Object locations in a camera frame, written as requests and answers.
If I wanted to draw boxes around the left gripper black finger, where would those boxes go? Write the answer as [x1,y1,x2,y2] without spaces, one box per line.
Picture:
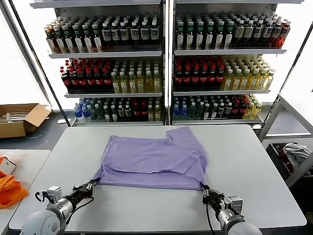
[72,179,99,191]
[86,182,100,193]

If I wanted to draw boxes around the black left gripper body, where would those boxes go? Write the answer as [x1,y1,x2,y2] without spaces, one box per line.
[67,187,94,205]

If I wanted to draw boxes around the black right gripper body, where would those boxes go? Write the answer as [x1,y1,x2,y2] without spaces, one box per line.
[201,189,225,209]

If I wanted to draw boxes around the purple t-shirt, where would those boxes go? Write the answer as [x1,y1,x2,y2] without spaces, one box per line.
[93,126,210,191]

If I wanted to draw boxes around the grey metal shelf board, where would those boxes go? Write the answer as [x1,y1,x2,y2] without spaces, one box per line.
[64,92,163,98]
[72,120,164,127]
[175,0,304,4]
[170,118,261,125]
[48,50,163,59]
[29,0,162,9]
[172,48,288,56]
[172,89,271,96]

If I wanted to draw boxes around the orange cloth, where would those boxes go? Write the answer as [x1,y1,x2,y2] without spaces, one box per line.
[0,170,29,210]

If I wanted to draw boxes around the black storage bin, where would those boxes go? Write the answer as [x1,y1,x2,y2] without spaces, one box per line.
[265,141,313,182]

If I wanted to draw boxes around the small white orange box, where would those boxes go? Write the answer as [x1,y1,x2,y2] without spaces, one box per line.
[0,153,17,175]

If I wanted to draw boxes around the red garment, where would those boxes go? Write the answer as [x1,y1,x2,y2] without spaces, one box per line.
[275,144,294,173]

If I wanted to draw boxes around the cola bottle red cap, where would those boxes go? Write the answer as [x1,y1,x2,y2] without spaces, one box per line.
[86,68,96,91]
[61,69,71,91]
[174,66,184,89]
[102,68,112,91]
[231,100,240,119]
[239,100,247,119]
[69,69,79,91]
[78,69,88,91]
[182,66,192,89]
[140,102,148,122]
[207,65,217,89]
[133,102,141,122]
[199,65,208,89]
[191,66,200,89]
[94,68,104,91]
[216,65,225,89]

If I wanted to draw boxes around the open cardboard box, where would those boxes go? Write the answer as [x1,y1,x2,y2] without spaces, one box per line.
[0,103,52,139]

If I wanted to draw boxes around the grey white crumpled garment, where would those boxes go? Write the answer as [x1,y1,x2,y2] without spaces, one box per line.
[282,142,313,167]

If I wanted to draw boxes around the white packing sheets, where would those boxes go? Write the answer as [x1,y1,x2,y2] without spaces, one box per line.
[0,111,26,122]

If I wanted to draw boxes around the thin dark diagonal pole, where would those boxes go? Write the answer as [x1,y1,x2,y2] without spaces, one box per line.
[263,21,313,123]

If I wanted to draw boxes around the dark tea bottle green label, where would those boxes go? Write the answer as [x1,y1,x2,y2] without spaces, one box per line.
[205,21,215,48]
[176,21,185,48]
[195,21,205,48]
[62,24,74,53]
[53,25,65,53]
[185,21,195,48]
[82,23,94,53]
[72,23,84,53]
[224,20,234,48]
[215,20,225,48]
[91,23,103,52]

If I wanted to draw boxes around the reddish tea bottle white cap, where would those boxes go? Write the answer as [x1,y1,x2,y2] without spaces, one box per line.
[45,26,56,54]

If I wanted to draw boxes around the dark drink bottle white label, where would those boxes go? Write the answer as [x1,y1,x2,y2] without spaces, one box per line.
[120,22,131,51]
[270,20,283,48]
[111,22,121,51]
[130,21,140,51]
[149,21,159,51]
[263,20,274,48]
[140,21,150,51]
[253,20,264,48]
[101,22,112,51]

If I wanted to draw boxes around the dark drink bottle beige label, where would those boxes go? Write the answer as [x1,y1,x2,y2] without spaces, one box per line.
[243,20,255,48]
[233,20,245,48]

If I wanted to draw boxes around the grey metal shelf unit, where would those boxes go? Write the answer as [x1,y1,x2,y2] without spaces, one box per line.
[28,0,170,127]
[169,0,304,126]

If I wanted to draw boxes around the red drink bottle white cap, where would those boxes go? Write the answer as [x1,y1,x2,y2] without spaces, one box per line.
[280,21,291,48]

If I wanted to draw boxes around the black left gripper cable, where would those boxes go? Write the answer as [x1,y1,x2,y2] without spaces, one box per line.
[65,195,95,231]

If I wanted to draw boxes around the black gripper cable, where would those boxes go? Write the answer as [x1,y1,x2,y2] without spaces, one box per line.
[204,204,217,232]
[65,195,95,231]

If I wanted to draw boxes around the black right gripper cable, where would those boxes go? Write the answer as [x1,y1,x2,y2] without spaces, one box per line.
[204,204,217,232]

